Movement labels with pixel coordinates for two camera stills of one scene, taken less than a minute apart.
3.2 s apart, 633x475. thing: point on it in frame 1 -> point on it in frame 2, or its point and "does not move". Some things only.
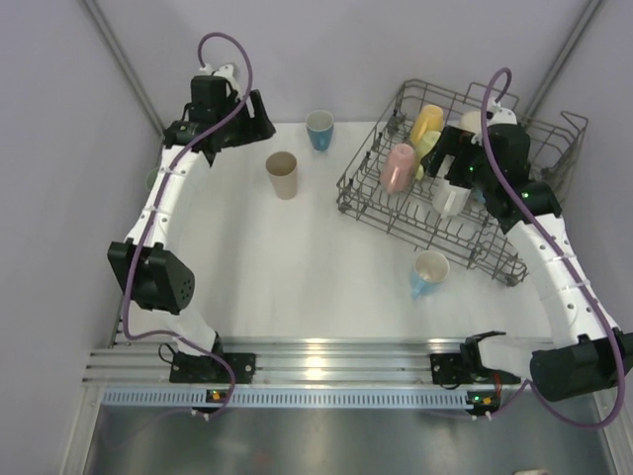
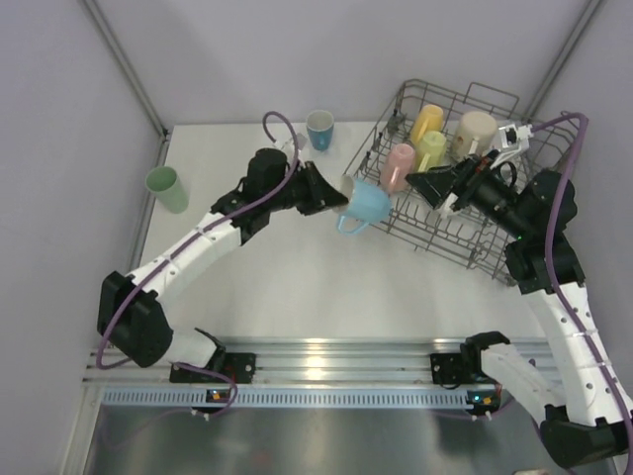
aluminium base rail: (279, 360) does not move
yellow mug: (430, 119) does not move
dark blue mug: (319, 125) does not move
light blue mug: (430, 268) -> (371, 204)
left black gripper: (257, 128) -> (320, 194)
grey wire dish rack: (389, 186) does not move
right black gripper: (455, 142) -> (465, 177)
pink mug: (399, 168) does not move
